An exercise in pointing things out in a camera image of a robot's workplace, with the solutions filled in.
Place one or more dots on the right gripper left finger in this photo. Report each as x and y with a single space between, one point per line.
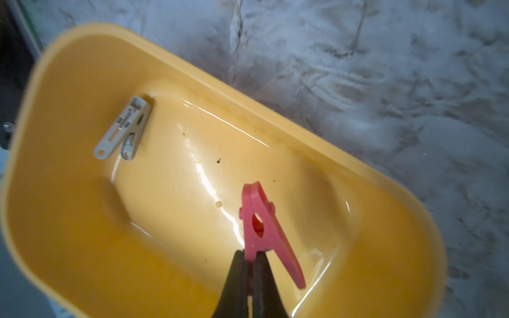
234 297

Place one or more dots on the yellow plastic storage box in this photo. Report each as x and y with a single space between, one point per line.
155 236

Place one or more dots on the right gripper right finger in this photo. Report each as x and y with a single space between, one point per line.
266 298

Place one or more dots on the red clothespin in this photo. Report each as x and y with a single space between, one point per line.
263 232

